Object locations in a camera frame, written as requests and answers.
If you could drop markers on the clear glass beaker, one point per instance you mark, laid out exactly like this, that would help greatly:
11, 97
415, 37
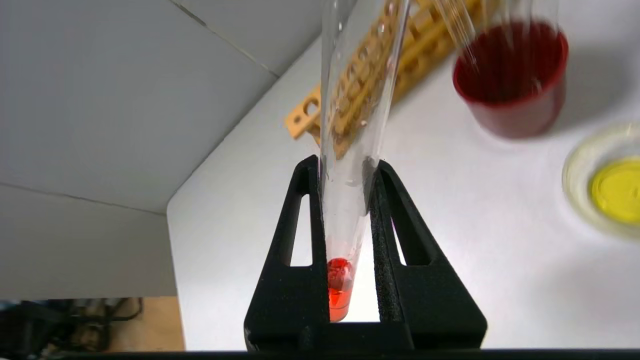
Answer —
615, 195

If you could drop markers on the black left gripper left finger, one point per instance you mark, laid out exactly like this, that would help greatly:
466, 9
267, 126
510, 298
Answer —
290, 300

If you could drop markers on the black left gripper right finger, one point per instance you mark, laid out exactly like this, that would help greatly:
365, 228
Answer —
430, 305

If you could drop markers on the red plastic cup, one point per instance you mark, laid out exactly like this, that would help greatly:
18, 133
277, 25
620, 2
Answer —
520, 110

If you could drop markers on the test tube with red pigment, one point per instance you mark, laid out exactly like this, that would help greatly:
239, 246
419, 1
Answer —
345, 210

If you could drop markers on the wooden test tube rack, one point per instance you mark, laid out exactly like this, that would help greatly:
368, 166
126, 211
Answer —
425, 45

